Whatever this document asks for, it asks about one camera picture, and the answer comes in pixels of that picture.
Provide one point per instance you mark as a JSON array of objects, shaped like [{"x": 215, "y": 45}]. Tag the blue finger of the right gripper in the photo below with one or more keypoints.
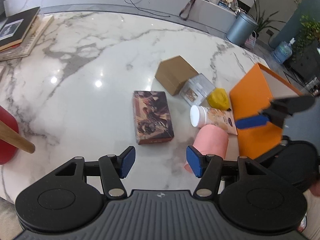
[{"x": 252, "y": 122}]

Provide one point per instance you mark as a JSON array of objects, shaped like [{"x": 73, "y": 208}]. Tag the wooden stick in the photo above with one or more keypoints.
[{"x": 13, "y": 138}]

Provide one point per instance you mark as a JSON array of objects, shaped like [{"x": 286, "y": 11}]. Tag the tall green potted plant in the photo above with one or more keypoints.
[{"x": 263, "y": 21}]

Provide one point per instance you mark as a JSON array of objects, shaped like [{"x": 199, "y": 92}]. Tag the blue water jug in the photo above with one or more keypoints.
[{"x": 283, "y": 51}]

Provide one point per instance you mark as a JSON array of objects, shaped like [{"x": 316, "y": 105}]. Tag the stack of books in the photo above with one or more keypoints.
[{"x": 21, "y": 32}]

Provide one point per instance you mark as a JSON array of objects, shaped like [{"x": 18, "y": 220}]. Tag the grey metal trash bin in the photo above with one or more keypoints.
[{"x": 241, "y": 29}]

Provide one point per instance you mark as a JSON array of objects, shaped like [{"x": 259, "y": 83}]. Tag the dark illustrated card box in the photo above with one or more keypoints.
[{"x": 151, "y": 116}]

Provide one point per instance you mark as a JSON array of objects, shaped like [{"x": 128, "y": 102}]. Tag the person right hand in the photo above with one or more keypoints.
[{"x": 315, "y": 189}]

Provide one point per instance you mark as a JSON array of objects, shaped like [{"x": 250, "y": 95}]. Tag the trailing ivy plant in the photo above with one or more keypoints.
[{"x": 307, "y": 34}]

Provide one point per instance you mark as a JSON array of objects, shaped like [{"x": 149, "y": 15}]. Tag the clear plastic cube box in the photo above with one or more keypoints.
[{"x": 196, "y": 89}]

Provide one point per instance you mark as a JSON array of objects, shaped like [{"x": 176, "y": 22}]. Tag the white peach-print wipes canister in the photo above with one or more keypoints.
[{"x": 201, "y": 116}]

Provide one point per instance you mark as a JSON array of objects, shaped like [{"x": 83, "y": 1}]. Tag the brown cardboard box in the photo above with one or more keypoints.
[{"x": 173, "y": 73}]

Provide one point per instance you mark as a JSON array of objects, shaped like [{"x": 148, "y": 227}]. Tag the dark cabinet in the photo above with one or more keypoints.
[{"x": 306, "y": 66}]

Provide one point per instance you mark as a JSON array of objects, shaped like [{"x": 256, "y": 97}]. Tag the orange cardboard storage box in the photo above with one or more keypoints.
[{"x": 261, "y": 101}]

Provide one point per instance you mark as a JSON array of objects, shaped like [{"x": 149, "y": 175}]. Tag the woven pastel basket bag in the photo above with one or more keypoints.
[{"x": 251, "y": 41}]

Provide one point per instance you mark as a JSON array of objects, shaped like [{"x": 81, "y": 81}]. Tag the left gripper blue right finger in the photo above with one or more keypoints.
[{"x": 208, "y": 169}]

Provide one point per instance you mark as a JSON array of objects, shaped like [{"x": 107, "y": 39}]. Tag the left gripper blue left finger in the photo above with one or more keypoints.
[{"x": 113, "y": 168}]

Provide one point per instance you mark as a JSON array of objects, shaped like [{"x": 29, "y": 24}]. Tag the pink flip-cap bottle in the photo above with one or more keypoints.
[{"x": 211, "y": 140}]

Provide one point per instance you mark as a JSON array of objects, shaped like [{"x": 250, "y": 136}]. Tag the yellow tape measure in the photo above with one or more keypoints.
[{"x": 219, "y": 99}]

